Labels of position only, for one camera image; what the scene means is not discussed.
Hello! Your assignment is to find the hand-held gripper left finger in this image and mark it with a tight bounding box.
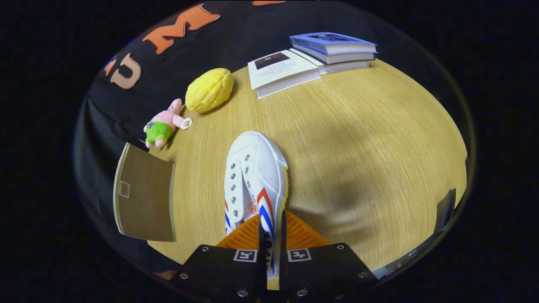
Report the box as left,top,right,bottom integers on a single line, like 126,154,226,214
171,214,268,303

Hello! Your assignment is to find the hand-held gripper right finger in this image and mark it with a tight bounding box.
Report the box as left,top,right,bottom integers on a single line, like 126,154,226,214
279,210,377,303

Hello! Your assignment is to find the white canvas shoe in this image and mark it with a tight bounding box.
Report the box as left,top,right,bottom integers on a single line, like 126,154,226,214
223,131,290,280

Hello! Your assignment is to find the beige fabric storage box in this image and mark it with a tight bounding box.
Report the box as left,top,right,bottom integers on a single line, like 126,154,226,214
113,142,176,243

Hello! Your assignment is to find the pink star plush toy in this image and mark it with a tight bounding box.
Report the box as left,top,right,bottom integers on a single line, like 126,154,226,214
143,98,193,149

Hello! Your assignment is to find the yellow plush toy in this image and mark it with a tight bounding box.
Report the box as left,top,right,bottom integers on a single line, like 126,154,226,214
185,68,235,114

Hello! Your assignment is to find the white book with dark photo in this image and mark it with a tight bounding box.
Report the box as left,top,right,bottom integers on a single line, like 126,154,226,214
248,49,323,100

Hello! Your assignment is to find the plain white book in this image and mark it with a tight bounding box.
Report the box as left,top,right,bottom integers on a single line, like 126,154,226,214
317,60,370,75

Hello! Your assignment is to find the blue paperback book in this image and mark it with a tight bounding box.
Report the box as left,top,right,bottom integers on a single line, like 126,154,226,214
295,45,376,65
289,32,378,56

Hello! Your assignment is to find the black backdrop cloth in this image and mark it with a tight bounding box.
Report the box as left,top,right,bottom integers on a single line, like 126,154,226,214
74,0,468,274

